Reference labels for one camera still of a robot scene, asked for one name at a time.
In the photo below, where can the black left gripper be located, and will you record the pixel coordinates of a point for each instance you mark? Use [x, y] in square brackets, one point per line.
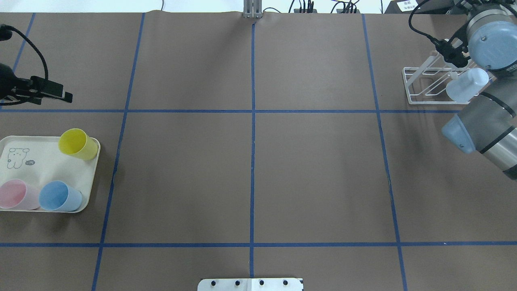
[7, 83]

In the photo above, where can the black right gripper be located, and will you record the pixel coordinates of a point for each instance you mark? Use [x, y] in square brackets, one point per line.
[459, 59]

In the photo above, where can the light blue plastic cup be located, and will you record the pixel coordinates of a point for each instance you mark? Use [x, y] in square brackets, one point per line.
[465, 85]

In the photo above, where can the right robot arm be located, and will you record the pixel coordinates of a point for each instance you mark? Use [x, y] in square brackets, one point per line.
[488, 38]

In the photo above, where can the yellow plastic cup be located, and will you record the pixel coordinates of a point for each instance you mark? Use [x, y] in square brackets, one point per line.
[77, 143]

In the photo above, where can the pink plastic cup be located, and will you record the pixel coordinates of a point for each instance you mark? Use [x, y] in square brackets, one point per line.
[15, 194]

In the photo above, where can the blue cup near base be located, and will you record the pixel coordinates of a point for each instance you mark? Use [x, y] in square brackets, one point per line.
[58, 196]

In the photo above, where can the cream plastic tray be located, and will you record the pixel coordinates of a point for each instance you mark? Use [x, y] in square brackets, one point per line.
[36, 160]

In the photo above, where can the black box with label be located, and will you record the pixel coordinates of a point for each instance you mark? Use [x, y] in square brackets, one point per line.
[407, 6]

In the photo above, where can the white wire cup rack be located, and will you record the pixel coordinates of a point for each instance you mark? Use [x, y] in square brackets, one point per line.
[426, 84]

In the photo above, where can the aluminium frame post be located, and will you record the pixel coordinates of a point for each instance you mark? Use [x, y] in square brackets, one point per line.
[252, 9]

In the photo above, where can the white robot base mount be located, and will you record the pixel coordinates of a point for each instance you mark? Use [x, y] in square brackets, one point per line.
[251, 284]

